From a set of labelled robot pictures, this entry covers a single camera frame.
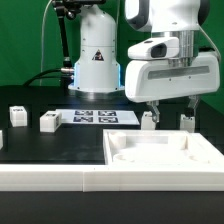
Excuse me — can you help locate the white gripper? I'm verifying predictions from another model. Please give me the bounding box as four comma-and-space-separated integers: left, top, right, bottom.
125, 53, 220, 123

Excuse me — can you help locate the white square tabletop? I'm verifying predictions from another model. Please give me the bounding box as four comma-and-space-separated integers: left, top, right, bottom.
103, 129, 224, 166

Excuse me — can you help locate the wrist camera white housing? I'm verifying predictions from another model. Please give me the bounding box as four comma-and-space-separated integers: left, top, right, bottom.
128, 37, 179, 61

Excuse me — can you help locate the white L-shaped fence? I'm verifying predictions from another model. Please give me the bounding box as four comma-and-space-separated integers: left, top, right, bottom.
0, 132, 224, 193

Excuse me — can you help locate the grey cable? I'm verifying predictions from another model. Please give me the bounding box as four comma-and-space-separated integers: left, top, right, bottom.
39, 0, 54, 87

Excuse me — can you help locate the black cable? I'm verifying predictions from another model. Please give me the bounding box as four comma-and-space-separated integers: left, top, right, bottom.
22, 68, 74, 87

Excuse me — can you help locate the white part left edge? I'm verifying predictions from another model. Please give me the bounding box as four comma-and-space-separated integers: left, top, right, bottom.
0, 130, 3, 150

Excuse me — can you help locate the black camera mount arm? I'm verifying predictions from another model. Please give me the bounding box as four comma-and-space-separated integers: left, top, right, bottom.
52, 0, 106, 75

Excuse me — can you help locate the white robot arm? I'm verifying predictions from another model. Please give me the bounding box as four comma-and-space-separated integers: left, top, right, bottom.
71, 0, 220, 122

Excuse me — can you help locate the AprilTag paper sheet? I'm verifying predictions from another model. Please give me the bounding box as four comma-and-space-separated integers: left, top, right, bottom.
57, 109, 139, 125

